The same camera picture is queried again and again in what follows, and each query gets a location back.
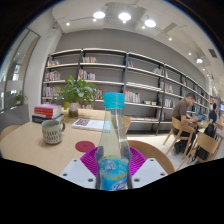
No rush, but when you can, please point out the person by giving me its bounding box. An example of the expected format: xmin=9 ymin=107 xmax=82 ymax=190
xmin=208 ymin=102 xmax=218 ymax=124
xmin=171 ymin=92 xmax=200 ymax=154

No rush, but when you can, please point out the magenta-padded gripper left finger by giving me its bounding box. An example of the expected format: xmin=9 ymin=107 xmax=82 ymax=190
xmin=59 ymin=145 xmax=101 ymax=191

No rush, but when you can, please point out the patterned ceramic mug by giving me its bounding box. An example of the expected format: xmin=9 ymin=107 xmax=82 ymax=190
xmin=41 ymin=119 xmax=67 ymax=145

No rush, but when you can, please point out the grey wall shelf unit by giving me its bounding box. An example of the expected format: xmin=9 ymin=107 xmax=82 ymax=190
xmin=41 ymin=47 xmax=212 ymax=136

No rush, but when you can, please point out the pink book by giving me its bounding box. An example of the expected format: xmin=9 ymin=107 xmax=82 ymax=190
xmin=34 ymin=103 xmax=63 ymax=111

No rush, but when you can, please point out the flat round red coaster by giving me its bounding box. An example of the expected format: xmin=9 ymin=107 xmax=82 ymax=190
xmin=74 ymin=140 xmax=97 ymax=153

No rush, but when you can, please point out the clear blue-capped drink bottle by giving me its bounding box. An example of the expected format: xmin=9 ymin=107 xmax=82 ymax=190
xmin=94 ymin=92 xmax=133 ymax=192

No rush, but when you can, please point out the small green potted plant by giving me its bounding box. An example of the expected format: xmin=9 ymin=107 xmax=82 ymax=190
xmin=13 ymin=90 xmax=28 ymax=106

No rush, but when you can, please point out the red book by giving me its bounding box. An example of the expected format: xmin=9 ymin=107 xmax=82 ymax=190
xmin=34 ymin=107 xmax=63 ymax=116
xmin=33 ymin=111 xmax=64 ymax=120

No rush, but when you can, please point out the open white booklet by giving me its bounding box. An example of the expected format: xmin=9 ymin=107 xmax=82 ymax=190
xmin=71 ymin=117 xmax=112 ymax=133

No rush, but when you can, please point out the group of wooden chairs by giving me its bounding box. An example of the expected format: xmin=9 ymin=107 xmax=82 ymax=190
xmin=162 ymin=114 xmax=224 ymax=171

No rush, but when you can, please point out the black backpack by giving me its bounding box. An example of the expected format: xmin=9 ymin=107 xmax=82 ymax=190
xmin=203 ymin=122 xmax=218 ymax=139

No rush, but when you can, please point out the navy blue book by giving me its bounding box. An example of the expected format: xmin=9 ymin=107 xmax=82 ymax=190
xmin=31 ymin=114 xmax=65 ymax=125

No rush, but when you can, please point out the group of ceiling lights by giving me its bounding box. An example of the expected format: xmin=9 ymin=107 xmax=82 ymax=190
xmin=64 ymin=9 xmax=205 ymax=65

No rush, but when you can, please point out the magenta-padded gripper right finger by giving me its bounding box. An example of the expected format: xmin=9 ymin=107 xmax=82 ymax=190
xmin=127 ymin=145 xmax=169 ymax=190

